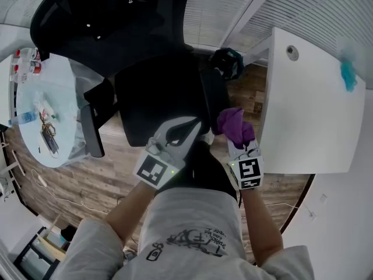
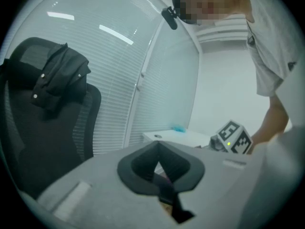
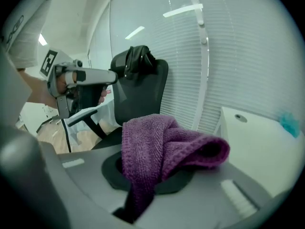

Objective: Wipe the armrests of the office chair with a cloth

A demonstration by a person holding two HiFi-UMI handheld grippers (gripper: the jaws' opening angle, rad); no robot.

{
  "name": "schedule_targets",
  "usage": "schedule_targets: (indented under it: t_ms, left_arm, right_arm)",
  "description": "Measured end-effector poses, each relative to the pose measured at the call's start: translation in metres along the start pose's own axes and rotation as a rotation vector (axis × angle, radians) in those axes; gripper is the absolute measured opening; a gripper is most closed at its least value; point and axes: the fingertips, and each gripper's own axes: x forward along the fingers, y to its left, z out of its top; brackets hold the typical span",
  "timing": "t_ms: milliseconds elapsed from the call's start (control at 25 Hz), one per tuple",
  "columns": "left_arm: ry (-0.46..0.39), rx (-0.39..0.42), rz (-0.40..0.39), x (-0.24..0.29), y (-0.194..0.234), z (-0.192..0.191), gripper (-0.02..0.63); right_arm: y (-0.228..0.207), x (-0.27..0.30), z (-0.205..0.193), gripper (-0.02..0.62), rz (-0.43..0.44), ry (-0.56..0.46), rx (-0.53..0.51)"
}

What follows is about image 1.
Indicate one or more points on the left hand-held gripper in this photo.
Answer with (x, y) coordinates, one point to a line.
(151, 171)

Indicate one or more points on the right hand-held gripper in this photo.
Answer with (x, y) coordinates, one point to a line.
(247, 171)

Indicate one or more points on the purple cloth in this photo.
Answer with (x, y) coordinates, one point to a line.
(233, 127)

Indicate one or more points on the person's left forearm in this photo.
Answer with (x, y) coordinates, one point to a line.
(128, 211)

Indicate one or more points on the person's right forearm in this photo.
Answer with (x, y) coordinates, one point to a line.
(259, 223)

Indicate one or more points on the teal cloth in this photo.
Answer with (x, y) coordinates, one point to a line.
(348, 77)

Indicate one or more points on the person's white shoe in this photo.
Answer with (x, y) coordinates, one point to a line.
(207, 137)

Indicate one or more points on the person's black trousers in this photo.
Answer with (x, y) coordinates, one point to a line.
(201, 168)

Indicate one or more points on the black office chair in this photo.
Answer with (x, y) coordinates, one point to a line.
(157, 98)

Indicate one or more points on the white square table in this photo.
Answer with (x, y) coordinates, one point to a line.
(306, 112)

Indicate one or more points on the person's grey printed shirt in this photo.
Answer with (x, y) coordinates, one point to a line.
(189, 214)

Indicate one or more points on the bin with black bag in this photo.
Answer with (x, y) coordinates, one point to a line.
(228, 63)

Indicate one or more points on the round table with blue tablecloth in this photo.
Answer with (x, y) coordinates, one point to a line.
(64, 98)

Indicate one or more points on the black smartphone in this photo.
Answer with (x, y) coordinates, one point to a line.
(50, 142)

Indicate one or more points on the small white bottle red label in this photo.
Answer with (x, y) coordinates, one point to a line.
(46, 109)

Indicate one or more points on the black jacket with white buttons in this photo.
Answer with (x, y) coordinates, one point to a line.
(102, 19)

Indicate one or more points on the white power adapter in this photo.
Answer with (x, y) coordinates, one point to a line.
(42, 181)

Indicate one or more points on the blue label water bottle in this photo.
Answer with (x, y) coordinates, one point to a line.
(26, 117)

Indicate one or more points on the clear plastic bottle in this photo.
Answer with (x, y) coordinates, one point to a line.
(21, 77)

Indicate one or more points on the white wall switch plate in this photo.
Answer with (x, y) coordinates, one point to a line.
(323, 197)

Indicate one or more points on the white wall socket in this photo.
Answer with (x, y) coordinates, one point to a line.
(312, 214)

